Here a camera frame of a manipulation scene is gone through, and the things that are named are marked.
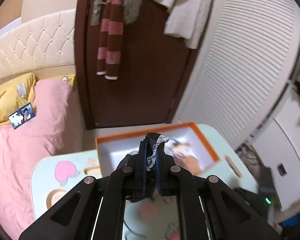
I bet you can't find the dark brown wooden door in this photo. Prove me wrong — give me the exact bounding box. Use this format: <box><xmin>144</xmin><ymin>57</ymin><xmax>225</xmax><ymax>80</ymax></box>
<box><xmin>73</xmin><ymin>0</ymin><xmax>216</xmax><ymax>130</ymax></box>

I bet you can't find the maroon pink striped scarf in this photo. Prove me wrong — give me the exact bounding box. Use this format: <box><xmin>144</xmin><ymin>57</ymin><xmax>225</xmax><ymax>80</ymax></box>
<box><xmin>95</xmin><ymin>0</ymin><xmax>124</xmax><ymax>80</ymax></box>

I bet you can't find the white cabinet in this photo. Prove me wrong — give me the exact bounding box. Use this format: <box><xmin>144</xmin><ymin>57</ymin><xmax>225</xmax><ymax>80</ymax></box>
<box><xmin>253</xmin><ymin>84</ymin><xmax>300</xmax><ymax>211</ymax></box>

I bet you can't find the smartphone on bed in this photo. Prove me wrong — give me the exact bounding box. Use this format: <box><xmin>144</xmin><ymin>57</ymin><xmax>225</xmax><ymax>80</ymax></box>
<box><xmin>8</xmin><ymin>103</ymin><xmax>36</xmax><ymax>129</ymax></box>

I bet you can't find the pink duvet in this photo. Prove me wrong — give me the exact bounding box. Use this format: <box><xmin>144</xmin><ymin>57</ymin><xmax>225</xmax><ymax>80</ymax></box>
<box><xmin>0</xmin><ymin>79</ymin><xmax>83</xmax><ymax>239</ymax></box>

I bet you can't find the beige plush toy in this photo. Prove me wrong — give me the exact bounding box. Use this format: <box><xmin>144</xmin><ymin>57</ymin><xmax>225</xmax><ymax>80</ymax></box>
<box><xmin>168</xmin><ymin>139</ymin><xmax>203</xmax><ymax>176</ymax></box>

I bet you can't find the white louvred closet door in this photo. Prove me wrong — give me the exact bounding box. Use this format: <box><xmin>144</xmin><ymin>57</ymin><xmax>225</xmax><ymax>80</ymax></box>
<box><xmin>173</xmin><ymin>0</ymin><xmax>300</xmax><ymax>148</ymax></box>

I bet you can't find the orange cardboard box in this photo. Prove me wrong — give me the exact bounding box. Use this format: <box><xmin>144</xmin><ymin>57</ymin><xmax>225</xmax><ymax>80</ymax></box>
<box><xmin>96</xmin><ymin>122</ymin><xmax>219</xmax><ymax>177</ymax></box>

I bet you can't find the black lace-trimmed cloth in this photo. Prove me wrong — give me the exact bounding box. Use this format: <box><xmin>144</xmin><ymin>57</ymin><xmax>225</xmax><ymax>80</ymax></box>
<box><xmin>117</xmin><ymin>133</ymin><xmax>169</xmax><ymax>203</ymax></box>

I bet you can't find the white knit sweater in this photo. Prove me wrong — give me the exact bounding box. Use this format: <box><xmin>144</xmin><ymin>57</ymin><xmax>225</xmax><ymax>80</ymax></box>
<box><xmin>153</xmin><ymin>0</ymin><xmax>212</xmax><ymax>49</ymax></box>

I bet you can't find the yellow pillow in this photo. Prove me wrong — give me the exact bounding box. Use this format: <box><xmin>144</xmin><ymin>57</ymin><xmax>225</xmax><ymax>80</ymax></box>
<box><xmin>0</xmin><ymin>73</ymin><xmax>77</xmax><ymax>131</ymax></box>

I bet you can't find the cream tufted headboard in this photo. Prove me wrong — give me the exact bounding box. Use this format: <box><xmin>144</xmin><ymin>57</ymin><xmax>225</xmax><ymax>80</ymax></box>
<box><xmin>0</xmin><ymin>9</ymin><xmax>76</xmax><ymax>84</ymax></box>

